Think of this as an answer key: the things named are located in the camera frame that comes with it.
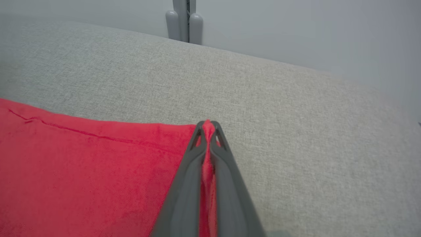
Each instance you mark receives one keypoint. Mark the grey partition post with feet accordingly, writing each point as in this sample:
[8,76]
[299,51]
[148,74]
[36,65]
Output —
[195,28]

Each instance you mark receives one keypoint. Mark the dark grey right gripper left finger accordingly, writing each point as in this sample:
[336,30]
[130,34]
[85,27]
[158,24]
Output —
[184,197]

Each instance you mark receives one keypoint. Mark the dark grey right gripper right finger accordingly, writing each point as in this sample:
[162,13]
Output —
[230,197]

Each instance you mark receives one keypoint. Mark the large red white-trimmed shirt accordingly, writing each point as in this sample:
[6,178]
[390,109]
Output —
[82,181]

